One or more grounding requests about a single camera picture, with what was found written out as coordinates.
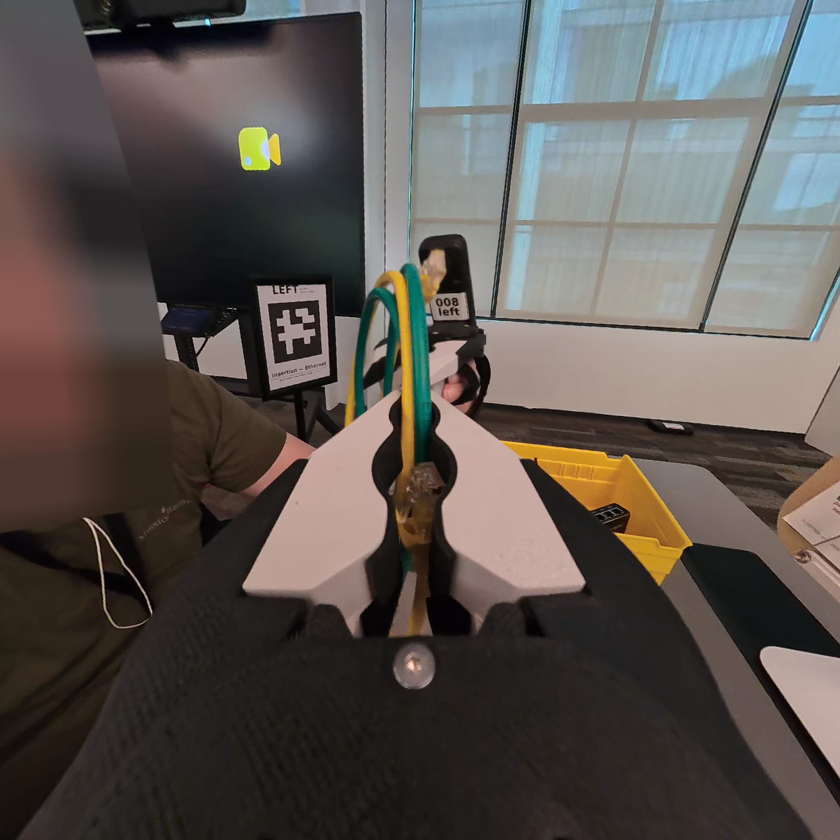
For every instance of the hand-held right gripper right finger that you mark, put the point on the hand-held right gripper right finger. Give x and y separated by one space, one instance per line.
512 525

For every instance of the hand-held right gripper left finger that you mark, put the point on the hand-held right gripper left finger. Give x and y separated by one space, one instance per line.
315 525

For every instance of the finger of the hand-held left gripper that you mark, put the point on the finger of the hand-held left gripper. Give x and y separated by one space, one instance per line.
379 371
449 361

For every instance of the black ethernet switch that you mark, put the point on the black ethernet switch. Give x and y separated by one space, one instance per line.
610 518

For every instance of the yellow plastic bin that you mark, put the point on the yellow plastic bin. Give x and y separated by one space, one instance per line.
649 531

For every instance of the person's left forearm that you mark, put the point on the person's left forearm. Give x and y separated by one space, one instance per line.
282 466

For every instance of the person's left hand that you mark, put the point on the person's left hand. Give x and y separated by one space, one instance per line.
458 392

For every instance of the framed marker sign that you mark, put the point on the framed marker sign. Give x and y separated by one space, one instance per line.
295 334

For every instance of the large window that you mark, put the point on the large window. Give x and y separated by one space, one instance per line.
590 164

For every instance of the black floor device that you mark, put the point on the black floor device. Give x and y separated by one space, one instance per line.
669 428

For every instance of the black equipment stand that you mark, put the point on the black equipment stand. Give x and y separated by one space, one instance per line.
197 321

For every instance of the dark desk mat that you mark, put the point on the dark desk mat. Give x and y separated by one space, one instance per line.
735 590

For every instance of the tan backing board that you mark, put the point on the tan backing board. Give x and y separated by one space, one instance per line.
807 479

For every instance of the printed instruction sheet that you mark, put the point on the printed instruction sheet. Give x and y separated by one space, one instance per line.
820 525

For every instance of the black wall screen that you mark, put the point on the black wall screen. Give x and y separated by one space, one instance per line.
197 229

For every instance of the black camera bar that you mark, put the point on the black camera bar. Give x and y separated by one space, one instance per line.
170 10

